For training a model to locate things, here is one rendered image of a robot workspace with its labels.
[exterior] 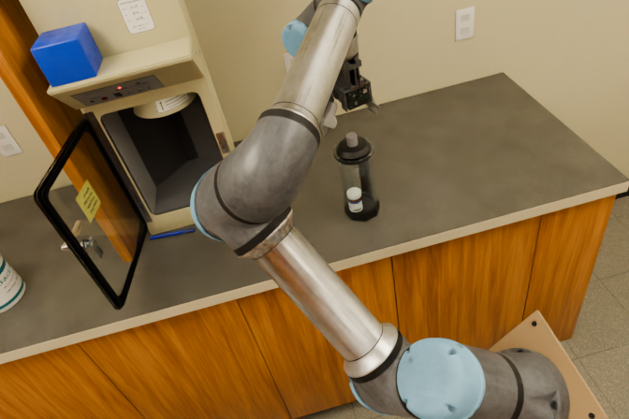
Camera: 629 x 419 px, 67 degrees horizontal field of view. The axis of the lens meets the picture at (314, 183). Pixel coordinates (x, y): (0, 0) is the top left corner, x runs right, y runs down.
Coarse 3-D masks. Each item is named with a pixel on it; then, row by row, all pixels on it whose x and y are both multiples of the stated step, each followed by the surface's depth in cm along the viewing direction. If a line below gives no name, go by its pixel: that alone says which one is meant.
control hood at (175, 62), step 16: (144, 48) 112; (160, 48) 111; (176, 48) 109; (192, 48) 110; (112, 64) 108; (128, 64) 107; (144, 64) 105; (160, 64) 104; (176, 64) 105; (192, 64) 108; (80, 80) 104; (96, 80) 104; (112, 80) 105; (128, 80) 107; (160, 80) 112; (176, 80) 115; (64, 96) 107
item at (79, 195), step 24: (72, 168) 109; (96, 168) 120; (72, 192) 108; (96, 192) 118; (120, 192) 130; (48, 216) 98; (72, 216) 106; (96, 216) 116; (120, 216) 128; (96, 240) 115; (120, 240) 126; (96, 264) 113; (120, 264) 124; (120, 288) 122
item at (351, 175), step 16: (336, 144) 129; (336, 160) 126; (352, 160) 122; (368, 160) 125; (352, 176) 127; (368, 176) 128; (352, 192) 131; (368, 192) 131; (352, 208) 135; (368, 208) 134
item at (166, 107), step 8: (176, 96) 126; (184, 96) 128; (192, 96) 130; (144, 104) 126; (152, 104) 125; (160, 104) 125; (168, 104) 125; (176, 104) 126; (184, 104) 128; (136, 112) 129; (144, 112) 126; (152, 112) 126; (160, 112) 125; (168, 112) 126
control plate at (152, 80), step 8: (136, 80) 108; (144, 80) 110; (152, 80) 111; (104, 88) 108; (112, 88) 109; (128, 88) 111; (136, 88) 113; (144, 88) 114; (152, 88) 115; (72, 96) 108; (80, 96) 109; (88, 96) 110; (96, 96) 111; (104, 96) 112; (112, 96) 114; (120, 96) 115; (88, 104) 114
